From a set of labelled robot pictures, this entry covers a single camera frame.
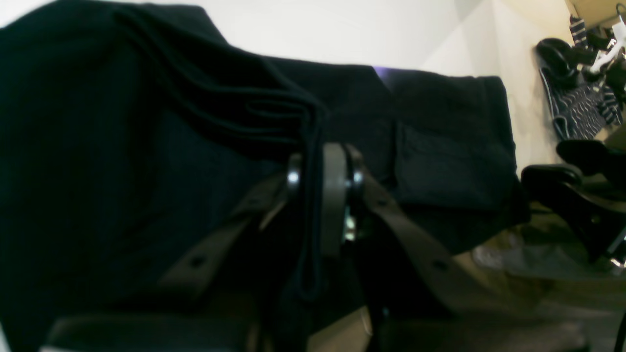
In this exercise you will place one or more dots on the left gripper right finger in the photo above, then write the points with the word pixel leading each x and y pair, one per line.
pixel 400 267

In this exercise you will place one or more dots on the striped dark cloth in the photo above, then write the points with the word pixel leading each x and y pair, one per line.
pixel 581 103

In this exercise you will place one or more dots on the black T-shirt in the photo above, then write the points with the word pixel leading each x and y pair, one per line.
pixel 130 131

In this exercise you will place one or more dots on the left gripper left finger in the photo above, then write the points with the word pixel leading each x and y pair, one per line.
pixel 196 269

